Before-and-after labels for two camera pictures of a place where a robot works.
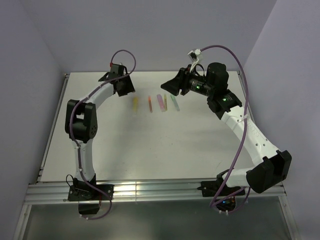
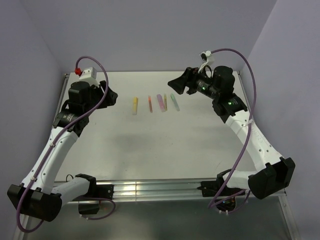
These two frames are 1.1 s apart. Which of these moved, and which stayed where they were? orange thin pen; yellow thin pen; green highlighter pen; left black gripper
Moved: left black gripper
Stayed: yellow thin pen; orange thin pen; green highlighter pen
